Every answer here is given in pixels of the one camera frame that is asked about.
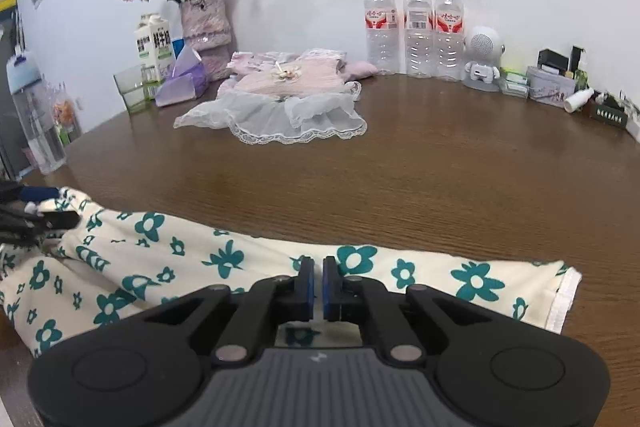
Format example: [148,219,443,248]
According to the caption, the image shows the small green boxes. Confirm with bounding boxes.
[499,67,531,98]

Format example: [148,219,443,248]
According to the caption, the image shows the large clear bottle blue lid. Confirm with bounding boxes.
[6,51,69,176]

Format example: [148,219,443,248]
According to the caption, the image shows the white robot speaker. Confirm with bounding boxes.
[462,26,506,92]

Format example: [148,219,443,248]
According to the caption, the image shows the black boxes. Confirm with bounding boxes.
[537,48,571,76]

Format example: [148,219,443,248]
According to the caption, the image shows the white milk carton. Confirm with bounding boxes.
[134,13,176,84]

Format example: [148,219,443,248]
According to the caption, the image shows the grey printed tin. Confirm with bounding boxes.
[526,66,581,108]

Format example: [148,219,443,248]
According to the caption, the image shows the green tinted drinking glass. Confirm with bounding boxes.
[113,64,151,113]

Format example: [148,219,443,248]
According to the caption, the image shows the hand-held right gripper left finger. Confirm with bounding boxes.
[132,256,316,367]

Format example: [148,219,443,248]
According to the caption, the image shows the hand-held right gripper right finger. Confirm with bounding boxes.
[323,256,506,366]

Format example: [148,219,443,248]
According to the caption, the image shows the white charger block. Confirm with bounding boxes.
[619,91,640,138]

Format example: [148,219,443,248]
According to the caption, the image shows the purple tissue pack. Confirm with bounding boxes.
[154,44,209,108]

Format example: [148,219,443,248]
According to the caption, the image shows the small white bottle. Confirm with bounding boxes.
[563,88,596,113]

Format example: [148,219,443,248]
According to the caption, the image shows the cream teal floral dress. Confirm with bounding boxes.
[0,187,583,358]

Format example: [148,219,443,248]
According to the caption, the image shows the pink knit covered vase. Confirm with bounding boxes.
[179,0,234,80]

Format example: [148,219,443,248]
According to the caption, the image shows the pink floral garment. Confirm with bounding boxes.
[227,48,377,84]

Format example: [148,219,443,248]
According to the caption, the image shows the pink knit tulle dress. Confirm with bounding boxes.
[173,52,368,146]

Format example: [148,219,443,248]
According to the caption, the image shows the clear water bottle red label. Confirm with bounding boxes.
[402,0,434,78]
[433,0,466,82]
[364,0,399,76]

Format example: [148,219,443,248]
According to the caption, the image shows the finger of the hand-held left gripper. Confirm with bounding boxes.
[0,206,81,244]
[0,180,61,204]

